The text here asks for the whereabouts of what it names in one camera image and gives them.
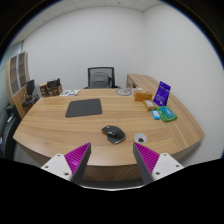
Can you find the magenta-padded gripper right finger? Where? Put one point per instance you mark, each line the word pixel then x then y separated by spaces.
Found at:
pixel 163 165

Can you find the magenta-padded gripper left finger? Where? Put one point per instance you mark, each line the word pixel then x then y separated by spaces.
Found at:
pixel 60 165

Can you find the black computer mouse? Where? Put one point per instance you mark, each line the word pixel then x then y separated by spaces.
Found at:
pixel 113 134

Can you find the dark grey mouse pad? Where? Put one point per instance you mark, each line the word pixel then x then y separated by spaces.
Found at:
pixel 84 107

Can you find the small blue box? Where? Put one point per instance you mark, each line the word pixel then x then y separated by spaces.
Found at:
pixel 156 115

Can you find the green packet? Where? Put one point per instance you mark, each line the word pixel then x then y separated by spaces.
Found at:
pixel 167 114

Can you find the black padded office chair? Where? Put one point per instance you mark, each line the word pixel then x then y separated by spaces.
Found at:
pixel 10 130

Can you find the purple standing card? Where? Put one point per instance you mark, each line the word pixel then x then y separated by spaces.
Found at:
pixel 162 93

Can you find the orange-brown box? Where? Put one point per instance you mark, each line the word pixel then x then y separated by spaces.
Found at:
pixel 142 96

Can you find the white green printed leaflet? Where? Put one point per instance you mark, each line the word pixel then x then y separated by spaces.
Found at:
pixel 69 92

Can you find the large brown cardboard box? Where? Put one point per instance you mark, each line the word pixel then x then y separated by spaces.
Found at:
pixel 56 91

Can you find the small brown cardboard box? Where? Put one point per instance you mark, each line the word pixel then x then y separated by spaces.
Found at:
pixel 43 90

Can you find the white paper sheet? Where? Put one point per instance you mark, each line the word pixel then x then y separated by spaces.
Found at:
pixel 137 89

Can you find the black cardboard box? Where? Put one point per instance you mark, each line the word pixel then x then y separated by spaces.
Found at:
pixel 53 83

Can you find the round grey disc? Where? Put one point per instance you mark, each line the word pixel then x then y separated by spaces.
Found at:
pixel 124 92

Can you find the small black chair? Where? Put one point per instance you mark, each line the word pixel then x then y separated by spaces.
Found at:
pixel 30 87

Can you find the wooden side desk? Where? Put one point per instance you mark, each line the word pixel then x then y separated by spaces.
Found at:
pixel 143 80

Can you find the grey backpack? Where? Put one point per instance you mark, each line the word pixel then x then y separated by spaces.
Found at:
pixel 99 80

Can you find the wooden shelf unit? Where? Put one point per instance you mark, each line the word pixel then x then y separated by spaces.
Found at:
pixel 15 76

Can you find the black mesh office chair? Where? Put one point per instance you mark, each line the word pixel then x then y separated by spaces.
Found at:
pixel 111 75

